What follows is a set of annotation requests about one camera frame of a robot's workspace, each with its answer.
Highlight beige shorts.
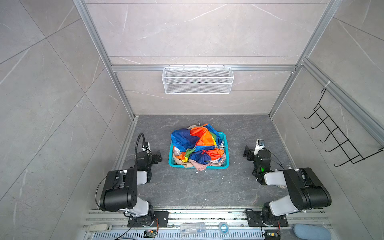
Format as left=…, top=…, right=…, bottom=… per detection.
left=173, top=156, right=194, bottom=168

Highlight small circuit board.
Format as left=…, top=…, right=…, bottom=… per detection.
left=264, top=230, right=281, bottom=240
left=143, top=230, right=158, bottom=239

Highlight small circuit board right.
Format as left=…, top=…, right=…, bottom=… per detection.
left=264, top=230, right=281, bottom=240

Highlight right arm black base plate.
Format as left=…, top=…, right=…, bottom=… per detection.
left=245, top=209, right=289, bottom=227

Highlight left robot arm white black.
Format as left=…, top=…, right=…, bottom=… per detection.
left=95, top=133, right=162, bottom=227

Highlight blue grey cloth bundle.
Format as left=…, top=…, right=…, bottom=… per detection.
left=293, top=224, right=332, bottom=240

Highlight rainbow striped shorts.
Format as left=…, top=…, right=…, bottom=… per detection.
left=171, top=124, right=225, bottom=166

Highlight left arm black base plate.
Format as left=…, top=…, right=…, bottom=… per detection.
left=127, top=211, right=170, bottom=228

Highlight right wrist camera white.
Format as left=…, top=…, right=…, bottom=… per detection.
left=254, top=139, right=265, bottom=155

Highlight black wire hook rack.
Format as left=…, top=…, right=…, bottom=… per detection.
left=304, top=88, right=384, bottom=168

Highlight clear plastic bottle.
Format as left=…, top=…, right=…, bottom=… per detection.
left=180, top=223, right=206, bottom=235

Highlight clear tape roll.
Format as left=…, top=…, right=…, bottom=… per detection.
left=218, top=222, right=229, bottom=235

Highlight small circuit board left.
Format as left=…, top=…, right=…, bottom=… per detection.
left=143, top=230, right=158, bottom=239

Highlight teal plastic laundry basket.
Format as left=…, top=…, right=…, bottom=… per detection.
left=168, top=132, right=230, bottom=170

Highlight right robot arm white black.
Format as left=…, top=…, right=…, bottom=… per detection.
left=243, top=147, right=332, bottom=226

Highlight pink shorts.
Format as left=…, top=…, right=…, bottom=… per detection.
left=189, top=160, right=207, bottom=172

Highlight white wire mesh wall basket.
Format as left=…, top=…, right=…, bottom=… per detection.
left=162, top=67, right=235, bottom=95

